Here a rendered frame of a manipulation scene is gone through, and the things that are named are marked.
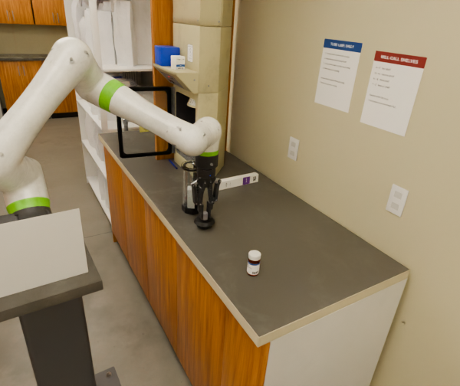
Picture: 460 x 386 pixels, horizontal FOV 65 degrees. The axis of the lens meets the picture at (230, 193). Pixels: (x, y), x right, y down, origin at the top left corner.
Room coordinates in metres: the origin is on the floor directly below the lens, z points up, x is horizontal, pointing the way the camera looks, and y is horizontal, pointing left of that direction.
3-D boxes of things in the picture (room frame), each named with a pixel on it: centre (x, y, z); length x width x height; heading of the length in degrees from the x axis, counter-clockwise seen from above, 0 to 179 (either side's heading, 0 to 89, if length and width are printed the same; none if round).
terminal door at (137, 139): (1.97, 0.50, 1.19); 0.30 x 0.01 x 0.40; 115
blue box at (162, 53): (1.97, 0.37, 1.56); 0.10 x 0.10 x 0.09; 32
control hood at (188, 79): (1.89, 0.32, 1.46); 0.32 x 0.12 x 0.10; 32
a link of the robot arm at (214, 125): (1.32, 0.10, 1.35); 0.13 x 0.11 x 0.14; 162
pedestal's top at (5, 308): (0.98, 0.63, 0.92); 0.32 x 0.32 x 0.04; 34
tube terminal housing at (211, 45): (1.98, 0.17, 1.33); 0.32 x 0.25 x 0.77; 32
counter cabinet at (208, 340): (1.80, 0.12, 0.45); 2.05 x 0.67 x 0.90; 32
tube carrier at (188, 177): (1.46, 0.17, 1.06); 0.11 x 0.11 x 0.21
